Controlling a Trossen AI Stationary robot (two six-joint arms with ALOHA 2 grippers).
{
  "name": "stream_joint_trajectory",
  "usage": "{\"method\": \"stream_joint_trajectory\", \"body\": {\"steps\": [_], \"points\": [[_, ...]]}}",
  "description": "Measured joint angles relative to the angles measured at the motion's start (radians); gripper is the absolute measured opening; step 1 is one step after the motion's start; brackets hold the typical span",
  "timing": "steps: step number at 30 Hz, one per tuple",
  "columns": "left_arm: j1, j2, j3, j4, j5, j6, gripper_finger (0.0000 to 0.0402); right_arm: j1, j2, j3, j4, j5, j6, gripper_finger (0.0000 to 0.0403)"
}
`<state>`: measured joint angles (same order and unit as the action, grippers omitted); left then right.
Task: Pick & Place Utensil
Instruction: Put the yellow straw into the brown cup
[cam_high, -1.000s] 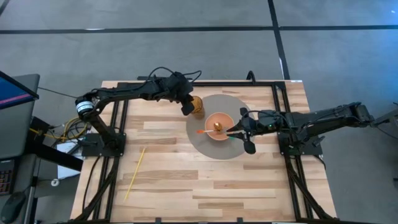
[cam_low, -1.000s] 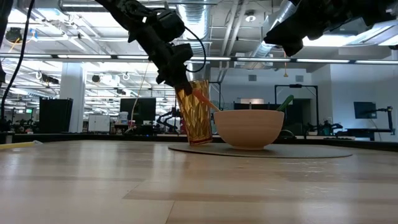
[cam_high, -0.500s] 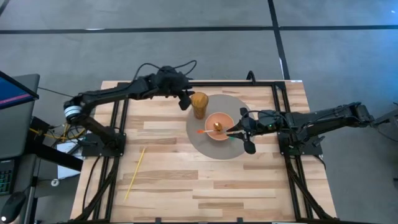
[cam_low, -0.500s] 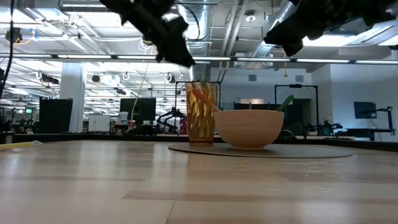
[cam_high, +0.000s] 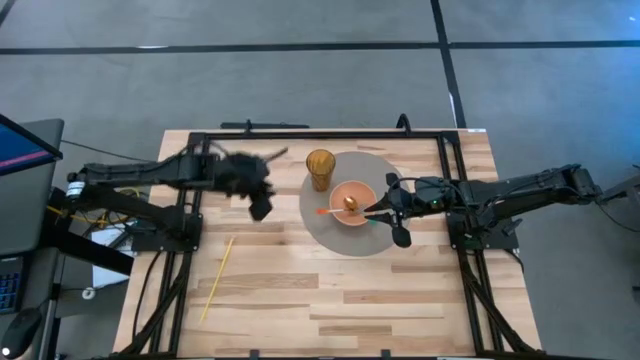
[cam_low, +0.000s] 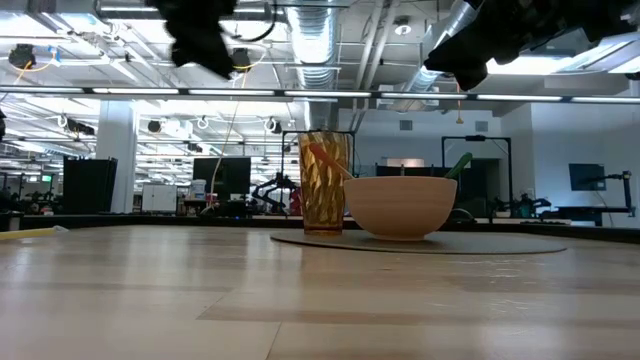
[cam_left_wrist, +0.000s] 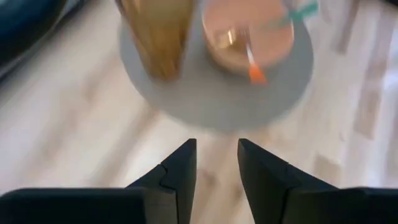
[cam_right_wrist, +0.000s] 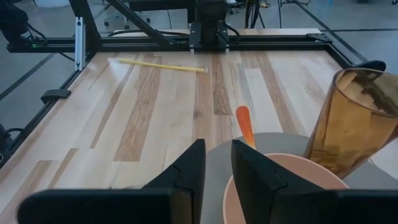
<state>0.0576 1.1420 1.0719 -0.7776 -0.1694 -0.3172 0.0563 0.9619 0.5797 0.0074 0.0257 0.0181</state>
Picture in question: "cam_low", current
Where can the amber ribbed glass tumbler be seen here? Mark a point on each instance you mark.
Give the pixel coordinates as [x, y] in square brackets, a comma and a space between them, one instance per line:
[322, 200]

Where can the silver ceiling air duct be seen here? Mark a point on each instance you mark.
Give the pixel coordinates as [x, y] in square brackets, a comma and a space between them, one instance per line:
[315, 45]

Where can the beige round bowl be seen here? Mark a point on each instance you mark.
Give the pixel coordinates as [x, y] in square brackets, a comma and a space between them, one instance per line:
[400, 207]

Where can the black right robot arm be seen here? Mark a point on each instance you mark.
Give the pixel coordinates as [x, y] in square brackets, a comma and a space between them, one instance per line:
[595, 15]

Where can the green exit sign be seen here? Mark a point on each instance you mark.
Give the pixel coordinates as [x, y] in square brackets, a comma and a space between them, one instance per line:
[46, 178]

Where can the wall mounted dark screen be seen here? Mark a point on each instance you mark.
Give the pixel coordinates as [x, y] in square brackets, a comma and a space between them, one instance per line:
[586, 177]

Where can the red background object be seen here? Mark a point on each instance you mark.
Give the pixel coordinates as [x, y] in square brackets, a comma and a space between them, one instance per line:
[296, 202]

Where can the black room partition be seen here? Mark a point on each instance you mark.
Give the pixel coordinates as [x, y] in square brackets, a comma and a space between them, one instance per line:
[90, 185]

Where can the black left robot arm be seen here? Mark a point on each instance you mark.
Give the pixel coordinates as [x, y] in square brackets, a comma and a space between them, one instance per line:
[200, 4]

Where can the yellow flat strip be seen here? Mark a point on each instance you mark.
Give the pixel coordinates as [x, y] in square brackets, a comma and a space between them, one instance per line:
[27, 233]

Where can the white cabinet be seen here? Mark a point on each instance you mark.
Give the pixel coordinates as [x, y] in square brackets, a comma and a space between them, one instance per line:
[159, 198]

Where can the round ceiling fixture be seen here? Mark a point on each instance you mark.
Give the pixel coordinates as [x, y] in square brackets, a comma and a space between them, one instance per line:
[402, 27]

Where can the round grey placemat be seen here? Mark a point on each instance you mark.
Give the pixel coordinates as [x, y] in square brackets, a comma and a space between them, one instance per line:
[420, 243]

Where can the long ceiling light bar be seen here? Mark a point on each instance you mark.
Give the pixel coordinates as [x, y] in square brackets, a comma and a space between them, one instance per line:
[325, 94]

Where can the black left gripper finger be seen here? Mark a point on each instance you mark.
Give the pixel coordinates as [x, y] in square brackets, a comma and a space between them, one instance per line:
[217, 60]
[186, 56]

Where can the background robot arm on stand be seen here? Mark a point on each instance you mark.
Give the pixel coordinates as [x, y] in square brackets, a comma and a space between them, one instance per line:
[626, 192]

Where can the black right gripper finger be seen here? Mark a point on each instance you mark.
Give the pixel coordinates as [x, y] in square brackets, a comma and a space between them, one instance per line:
[452, 57]
[475, 80]

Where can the white building column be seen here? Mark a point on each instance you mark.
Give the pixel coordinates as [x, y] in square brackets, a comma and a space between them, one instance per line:
[116, 155]

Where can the black computer monitor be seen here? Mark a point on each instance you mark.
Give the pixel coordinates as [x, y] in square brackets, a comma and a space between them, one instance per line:
[232, 177]

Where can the black ceiling camera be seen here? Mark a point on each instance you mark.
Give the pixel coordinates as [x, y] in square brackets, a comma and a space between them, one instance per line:
[21, 55]

